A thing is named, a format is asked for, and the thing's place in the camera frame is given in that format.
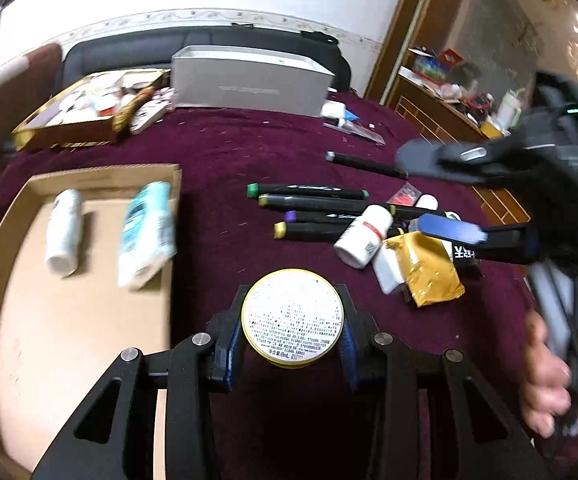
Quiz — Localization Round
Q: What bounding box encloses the white bottle in tray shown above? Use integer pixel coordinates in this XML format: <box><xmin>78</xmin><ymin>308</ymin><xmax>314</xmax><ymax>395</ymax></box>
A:
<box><xmin>44</xmin><ymin>188</ymin><xmax>83</xmax><ymax>278</ymax></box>

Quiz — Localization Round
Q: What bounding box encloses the person right hand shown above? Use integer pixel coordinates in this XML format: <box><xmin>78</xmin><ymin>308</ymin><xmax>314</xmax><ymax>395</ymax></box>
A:
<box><xmin>520</xmin><ymin>310</ymin><xmax>571</xmax><ymax>439</ymax></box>

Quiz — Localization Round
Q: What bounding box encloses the white remote control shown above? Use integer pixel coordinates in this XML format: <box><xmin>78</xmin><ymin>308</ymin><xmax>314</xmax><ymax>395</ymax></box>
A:
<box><xmin>130</xmin><ymin>100</ymin><xmax>171</xmax><ymax>136</ymax></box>

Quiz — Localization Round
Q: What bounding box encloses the yellow capped black marker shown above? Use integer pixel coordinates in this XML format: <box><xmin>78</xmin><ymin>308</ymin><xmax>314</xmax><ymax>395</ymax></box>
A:
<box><xmin>273</xmin><ymin>221</ymin><xmax>347</xmax><ymax>243</ymax></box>

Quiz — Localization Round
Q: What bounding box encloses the olive capped black marker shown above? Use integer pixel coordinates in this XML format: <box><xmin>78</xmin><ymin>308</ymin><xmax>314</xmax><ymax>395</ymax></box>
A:
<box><xmin>257</xmin><ymin>193</ymin><xmax>395</xmax><ymax>215</ymax></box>

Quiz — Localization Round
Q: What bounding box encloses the grey rectangular box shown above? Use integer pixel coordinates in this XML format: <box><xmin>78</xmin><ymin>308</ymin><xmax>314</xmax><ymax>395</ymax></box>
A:
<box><xmin>170</xmin><ymin>46</ymin><xmax>333</xmax><ymax>117</ymax></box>

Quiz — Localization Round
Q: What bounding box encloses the white plain bottle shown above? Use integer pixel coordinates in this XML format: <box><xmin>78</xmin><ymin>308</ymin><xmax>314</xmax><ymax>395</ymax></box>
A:
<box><xmin>415</xmin><ymin>194</ymin><xmax>438</xmax><ymax>211</ymax></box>

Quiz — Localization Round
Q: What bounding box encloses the clear red small packet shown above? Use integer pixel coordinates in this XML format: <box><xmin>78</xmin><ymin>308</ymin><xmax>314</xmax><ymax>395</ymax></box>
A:
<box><xmin>388</xmin><ymin>182</ymin><xmax>421</xmax><ymax>206</ymax></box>

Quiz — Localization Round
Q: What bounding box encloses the black leather headboard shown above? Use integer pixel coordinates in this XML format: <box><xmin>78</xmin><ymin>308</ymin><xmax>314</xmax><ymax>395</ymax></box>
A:
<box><xmin>55</xmin><ymin>24</ymin><xmax>352</xmax><ymax>92</ymax></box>

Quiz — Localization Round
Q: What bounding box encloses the small white box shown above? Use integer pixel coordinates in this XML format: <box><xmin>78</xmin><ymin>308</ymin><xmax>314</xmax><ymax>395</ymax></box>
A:
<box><xmin>321</xmin><ymin>100</ymin><xmax>347</xmax><ymax>120</ymax></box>

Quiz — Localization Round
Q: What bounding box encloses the wooden sideboard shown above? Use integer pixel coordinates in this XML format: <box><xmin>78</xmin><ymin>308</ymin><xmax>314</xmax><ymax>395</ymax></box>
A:
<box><xmin>387</xmin><ymin>52</ymin><xmax>530</xmax><ymax>226</ymax></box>

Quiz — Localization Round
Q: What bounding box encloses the black white text packet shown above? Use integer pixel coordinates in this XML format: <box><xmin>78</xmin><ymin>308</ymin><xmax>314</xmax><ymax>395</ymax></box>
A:
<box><xmin>450</xmin><ymin>242</ymin><xmax>480</xmax><ymax>274</ymax></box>

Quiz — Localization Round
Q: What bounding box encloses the maroon bed blanket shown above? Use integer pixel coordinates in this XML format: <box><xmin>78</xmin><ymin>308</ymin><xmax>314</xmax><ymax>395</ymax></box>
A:
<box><xmin>0</xmin><ymin>94</ymin><xmax>534</xmax><ymax>479</ymax></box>

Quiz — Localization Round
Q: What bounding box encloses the round yellow rimmed tin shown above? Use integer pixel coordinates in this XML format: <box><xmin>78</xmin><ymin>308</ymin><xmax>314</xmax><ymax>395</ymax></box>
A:
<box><xmin>240</xmin><ymin>269</ymin><xmax>344</xmax><ymax>368</ymax></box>

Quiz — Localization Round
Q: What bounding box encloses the white teal tube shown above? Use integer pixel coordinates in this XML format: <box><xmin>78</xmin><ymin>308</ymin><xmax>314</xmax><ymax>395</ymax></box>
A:
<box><xmin>117</xmin><ymin>181</ymin><xmax>176</xmax><ymax>290</ymax></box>

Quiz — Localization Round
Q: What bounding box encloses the cardboard tray box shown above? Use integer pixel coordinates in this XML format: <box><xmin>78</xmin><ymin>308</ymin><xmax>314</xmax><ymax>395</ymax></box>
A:
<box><xmin>0</xmin><ymin>164</ymin><xmax>181</xmax><ymax>479</ymax></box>

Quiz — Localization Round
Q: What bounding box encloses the white red label bottle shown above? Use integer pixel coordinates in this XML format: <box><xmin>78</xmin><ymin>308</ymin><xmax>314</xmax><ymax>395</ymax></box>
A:
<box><xmin>333</xmin><ymin>205</ymin><xmax>393</xmax><ymax>269</ymax></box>

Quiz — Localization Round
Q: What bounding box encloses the purple capped black marker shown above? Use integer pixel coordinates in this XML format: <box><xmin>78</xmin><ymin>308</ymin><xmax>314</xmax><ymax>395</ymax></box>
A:
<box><xmin>283</xmin><ymin>210</ymin><xmax>357</xmax><ymax>226</ymax></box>

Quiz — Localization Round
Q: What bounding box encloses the green capped black marker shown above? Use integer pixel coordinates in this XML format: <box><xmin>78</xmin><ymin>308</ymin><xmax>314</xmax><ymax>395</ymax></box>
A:
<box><xmin>246</xmin><ymin>183</ymin><xmax>369</xmax><ymax>200</ymax></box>

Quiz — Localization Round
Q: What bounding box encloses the gold foil packet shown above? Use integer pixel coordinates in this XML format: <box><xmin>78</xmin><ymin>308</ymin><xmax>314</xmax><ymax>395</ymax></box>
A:
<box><xmin>385</xmin><ymin>231</ymin><xmax>464</xmax><ymax>308</ymax></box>

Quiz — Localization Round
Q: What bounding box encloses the gold gift box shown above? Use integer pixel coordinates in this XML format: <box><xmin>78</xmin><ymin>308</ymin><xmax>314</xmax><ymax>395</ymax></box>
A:
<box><xmin>12</xmin><ymin>68</ymin><xmax>169</xmax><ymax>152</ymax></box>

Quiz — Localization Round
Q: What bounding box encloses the grey capped black marker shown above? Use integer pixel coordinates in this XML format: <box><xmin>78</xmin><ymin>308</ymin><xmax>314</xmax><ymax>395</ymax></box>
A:
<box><xmin>325</xmin><ymin>151</ymin><xmax>408</xmax><ymax>180</ymax></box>

